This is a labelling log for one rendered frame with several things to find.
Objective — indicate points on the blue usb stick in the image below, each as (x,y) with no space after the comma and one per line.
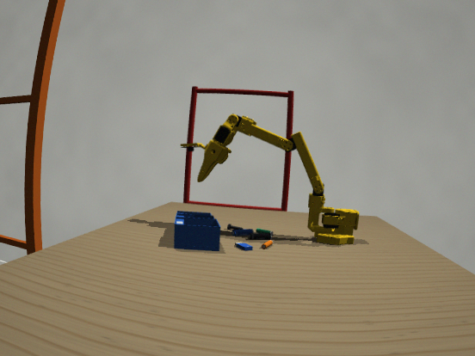
(243,246)

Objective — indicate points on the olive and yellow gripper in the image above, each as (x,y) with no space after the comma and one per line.
(214,153)

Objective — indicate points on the dark grey bolt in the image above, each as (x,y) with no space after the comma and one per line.
(233,227)

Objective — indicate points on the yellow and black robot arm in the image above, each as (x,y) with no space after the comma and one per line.
(343,220)

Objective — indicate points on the blue bin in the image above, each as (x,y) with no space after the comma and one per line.
(196,232)

